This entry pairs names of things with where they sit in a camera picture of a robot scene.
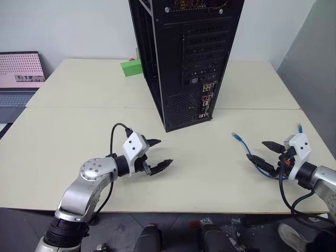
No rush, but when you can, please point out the green box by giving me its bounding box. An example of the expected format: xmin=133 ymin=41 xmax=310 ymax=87
xmin=120 ymin=59 xmax=144 ymax=78

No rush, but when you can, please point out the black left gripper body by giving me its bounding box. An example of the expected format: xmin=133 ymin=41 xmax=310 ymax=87
xmin=134 ymin=134 xmax=153 ymax=176

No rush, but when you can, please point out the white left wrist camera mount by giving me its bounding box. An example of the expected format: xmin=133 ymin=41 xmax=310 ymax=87
xmin=122 ymin=132 xmax=148 ymax=176

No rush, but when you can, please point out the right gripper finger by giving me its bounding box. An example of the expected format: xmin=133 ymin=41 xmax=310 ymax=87
xmin=246 ymin=154 xmax=279 ymax=177
xmin=261 ymin=141 xmax=286 ymax=154

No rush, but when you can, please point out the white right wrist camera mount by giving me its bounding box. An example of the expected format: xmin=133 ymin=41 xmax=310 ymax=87
xmin=283 ymin=133 xmax=313 ymax=182

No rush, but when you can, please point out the white shoe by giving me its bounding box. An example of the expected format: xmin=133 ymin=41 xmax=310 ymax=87
xmin=278 ymin=223 xmax=311 ymax=252

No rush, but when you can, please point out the dark rounded shape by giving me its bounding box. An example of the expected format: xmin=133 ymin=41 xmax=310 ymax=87
xmin=133 ymin=225 xmax=163 ymax=252

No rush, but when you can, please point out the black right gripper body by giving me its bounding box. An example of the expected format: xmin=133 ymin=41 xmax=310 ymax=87
xmin=275 ymin=146 xmax=297 ymax=180

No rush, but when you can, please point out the laptop with pink screen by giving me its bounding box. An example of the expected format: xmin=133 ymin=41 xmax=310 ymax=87
xmin=0 ymin=51 xmax=47 ymax=124

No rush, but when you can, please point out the grey partition panel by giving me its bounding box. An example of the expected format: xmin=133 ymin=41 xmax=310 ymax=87
xmin=276 ymin=0 xmax=336 ymax=169

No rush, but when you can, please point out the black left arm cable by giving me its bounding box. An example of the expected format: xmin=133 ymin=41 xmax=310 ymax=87
xmin=93 ymin=122 xmax=135 ymax=218

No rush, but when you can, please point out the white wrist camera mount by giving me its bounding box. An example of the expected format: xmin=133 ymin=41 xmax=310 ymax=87
xmin=283 ymin=133 xmax=313 ymax=182
xmin=122 ymin=132 xmax=148 ymax=176

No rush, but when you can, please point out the black computer tower case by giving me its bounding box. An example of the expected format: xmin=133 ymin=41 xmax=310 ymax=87
xmin=128 ymin=0 xmax=245 ymax=133

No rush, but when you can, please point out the blue ethernet cable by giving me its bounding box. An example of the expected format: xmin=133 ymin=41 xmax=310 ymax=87
xmin=231 ymin=123 xmax=305 ymax=181

